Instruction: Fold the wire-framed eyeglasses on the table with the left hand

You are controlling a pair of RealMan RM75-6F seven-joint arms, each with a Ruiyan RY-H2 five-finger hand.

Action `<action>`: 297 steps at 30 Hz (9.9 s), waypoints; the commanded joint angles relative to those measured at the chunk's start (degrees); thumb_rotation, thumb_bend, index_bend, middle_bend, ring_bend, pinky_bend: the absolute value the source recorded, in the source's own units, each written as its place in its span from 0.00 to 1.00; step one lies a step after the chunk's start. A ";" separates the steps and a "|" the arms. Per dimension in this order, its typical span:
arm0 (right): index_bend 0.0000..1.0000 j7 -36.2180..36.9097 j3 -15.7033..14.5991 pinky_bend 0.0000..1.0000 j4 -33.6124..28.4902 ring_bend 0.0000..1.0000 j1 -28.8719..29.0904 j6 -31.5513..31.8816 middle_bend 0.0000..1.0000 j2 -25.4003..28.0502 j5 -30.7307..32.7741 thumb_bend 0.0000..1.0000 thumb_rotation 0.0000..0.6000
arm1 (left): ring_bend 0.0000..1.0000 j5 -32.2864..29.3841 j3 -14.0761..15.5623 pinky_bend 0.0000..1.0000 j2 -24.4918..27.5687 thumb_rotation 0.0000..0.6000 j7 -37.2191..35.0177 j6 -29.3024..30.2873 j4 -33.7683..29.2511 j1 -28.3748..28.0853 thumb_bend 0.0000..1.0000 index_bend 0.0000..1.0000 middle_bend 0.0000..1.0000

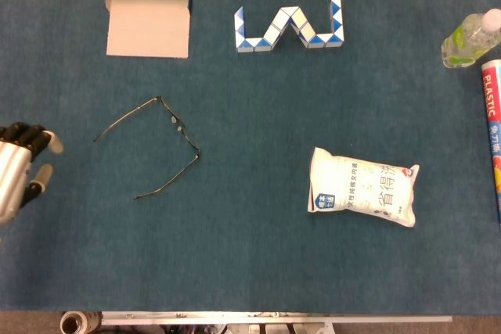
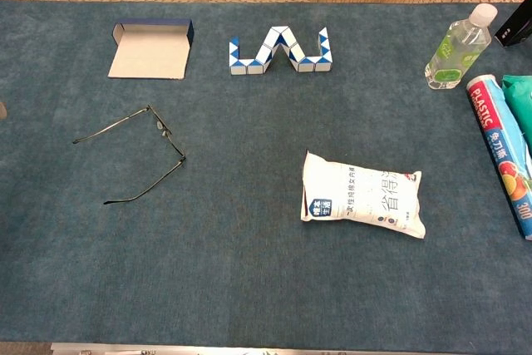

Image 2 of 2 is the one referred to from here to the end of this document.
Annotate thin black-framed eyeglasses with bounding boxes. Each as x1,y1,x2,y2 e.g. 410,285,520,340
72,105,187,205

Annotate open blue cardboard box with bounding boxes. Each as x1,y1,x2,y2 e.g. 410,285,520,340
107,18,195,81

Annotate blue white snake puzzle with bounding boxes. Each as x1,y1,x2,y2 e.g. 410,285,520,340
229,26,333,76

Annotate blue felt table cloth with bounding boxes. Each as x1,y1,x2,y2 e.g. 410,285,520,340
0,0,532,350

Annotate white printed plastic packet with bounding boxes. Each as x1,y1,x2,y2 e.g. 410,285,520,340
300,150,427,240

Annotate clear green label water bottle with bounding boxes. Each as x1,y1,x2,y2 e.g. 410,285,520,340
424,2,499,91

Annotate plastic wrap roll box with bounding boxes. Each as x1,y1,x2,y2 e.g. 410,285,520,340
465,73,532,241

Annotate teal green soft package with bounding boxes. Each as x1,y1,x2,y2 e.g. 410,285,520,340
500,74,532,144

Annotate aluminium table edge rail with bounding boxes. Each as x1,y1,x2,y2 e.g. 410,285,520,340
49,342,532,355

